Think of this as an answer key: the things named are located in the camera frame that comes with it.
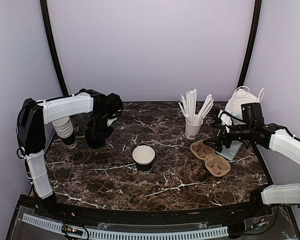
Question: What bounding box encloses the green circuit board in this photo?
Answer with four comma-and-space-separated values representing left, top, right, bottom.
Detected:
61, 224, 84, 236

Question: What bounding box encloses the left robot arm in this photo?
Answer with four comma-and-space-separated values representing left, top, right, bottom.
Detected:
16, 88, 123, 218

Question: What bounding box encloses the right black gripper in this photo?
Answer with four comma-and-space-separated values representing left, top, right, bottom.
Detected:
203, 121, 254, 153

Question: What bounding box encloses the black paper coffee cup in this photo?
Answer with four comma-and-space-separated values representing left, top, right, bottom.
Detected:
132, 145, 156, 173

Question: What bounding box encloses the brown cardboard cup carrier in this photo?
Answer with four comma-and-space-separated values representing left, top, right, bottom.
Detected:
190, 140, 231, 177

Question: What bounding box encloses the white cup holding straws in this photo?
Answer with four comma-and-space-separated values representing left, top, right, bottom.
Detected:
185, 118, 204, 140

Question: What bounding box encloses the left black frame post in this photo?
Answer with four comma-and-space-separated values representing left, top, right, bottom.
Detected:
39, 0, 69, 96

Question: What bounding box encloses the black front table rail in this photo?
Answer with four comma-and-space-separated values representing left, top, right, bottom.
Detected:
29, 197, 273, 226

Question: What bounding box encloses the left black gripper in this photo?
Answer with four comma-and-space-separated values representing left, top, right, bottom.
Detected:
86, 110, 114, 141

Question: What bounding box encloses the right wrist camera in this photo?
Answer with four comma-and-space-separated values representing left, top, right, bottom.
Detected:
218, 110, 234, 133

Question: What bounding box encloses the white paper bag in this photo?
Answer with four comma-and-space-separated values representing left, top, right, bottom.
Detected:
217, 86, 265, 163

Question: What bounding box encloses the white slotted cable duct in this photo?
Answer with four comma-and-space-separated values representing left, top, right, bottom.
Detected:
21, 213, 229, 240

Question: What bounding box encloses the stack of paper cups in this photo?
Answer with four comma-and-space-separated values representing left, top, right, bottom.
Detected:
52, 116, 77, 149

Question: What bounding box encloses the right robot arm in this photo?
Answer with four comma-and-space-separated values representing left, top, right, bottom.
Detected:
203, 102, 300, 217

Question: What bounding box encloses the stack of black lids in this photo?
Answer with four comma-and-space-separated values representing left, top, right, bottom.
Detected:
85, 129, 105, 149

